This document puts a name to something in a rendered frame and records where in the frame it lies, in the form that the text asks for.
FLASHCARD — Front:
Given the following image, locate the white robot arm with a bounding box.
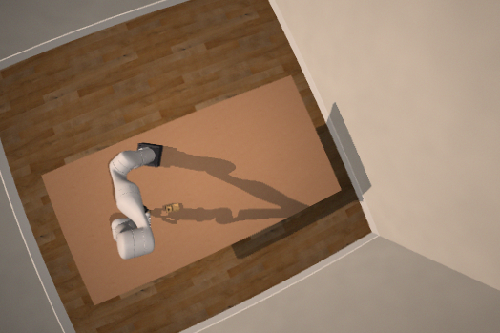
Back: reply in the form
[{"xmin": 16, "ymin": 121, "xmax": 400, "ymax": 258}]
[{"xmin": 110, "ymin": 147, "xmax": 156, "ymax": 260}]

